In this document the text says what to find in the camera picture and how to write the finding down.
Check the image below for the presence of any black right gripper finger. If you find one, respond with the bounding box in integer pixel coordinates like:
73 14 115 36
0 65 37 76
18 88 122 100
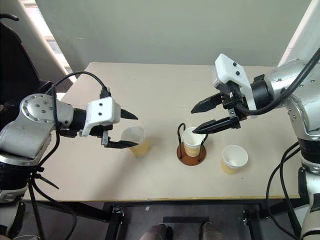
192 115 242 135
190 92 225 114

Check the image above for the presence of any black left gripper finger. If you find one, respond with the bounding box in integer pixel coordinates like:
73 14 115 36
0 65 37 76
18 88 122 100
119 107 139 120
104 140 140 150

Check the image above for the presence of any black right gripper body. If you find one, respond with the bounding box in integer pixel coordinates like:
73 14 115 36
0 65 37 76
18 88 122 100
220 83 249 119

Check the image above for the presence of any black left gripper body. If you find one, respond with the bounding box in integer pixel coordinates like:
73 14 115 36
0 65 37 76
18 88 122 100
87 124 114 148

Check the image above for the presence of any clear plastic cup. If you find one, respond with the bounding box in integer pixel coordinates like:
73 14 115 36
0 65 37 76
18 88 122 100
120 124 150 159

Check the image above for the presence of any yellow white paper cup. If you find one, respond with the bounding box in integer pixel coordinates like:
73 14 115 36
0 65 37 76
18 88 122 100
220 144 249 176
181 126 208 158

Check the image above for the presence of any dark rounded shape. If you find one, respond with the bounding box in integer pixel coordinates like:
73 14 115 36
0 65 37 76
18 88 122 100
199 222 224 240
139 223 174 240

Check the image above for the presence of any dark chair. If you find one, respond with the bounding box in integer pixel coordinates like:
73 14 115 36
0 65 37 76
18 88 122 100
0 13 66 109

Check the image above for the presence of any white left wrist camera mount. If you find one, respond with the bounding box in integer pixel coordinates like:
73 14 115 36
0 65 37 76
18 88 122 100
79 97 122 138

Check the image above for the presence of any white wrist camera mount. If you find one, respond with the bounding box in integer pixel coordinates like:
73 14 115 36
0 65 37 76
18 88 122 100
212 53 258 111
79 97 122 138

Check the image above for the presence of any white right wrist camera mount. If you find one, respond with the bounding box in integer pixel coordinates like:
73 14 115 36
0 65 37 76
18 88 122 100
212 53 258 111

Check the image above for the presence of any wire cup holder wooden base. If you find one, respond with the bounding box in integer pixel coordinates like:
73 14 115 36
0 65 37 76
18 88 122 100
176 122 209 167

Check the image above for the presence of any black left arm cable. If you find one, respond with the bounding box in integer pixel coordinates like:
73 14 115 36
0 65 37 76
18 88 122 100
26 71 112 240

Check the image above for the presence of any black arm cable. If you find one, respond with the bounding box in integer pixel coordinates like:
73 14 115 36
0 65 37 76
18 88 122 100
26 71 112 240
231 47 320 117

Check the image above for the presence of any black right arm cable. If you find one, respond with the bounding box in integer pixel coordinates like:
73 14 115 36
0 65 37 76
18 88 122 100
231 47 320 117

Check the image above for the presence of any black hanging cable loop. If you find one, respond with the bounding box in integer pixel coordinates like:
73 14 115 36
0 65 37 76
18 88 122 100
265 141 305 240

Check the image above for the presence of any black cable tie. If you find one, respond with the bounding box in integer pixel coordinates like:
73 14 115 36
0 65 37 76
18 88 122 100
31 166 60 190

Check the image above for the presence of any black metal table frame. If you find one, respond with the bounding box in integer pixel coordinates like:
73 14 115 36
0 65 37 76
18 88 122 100
22 196 305 240

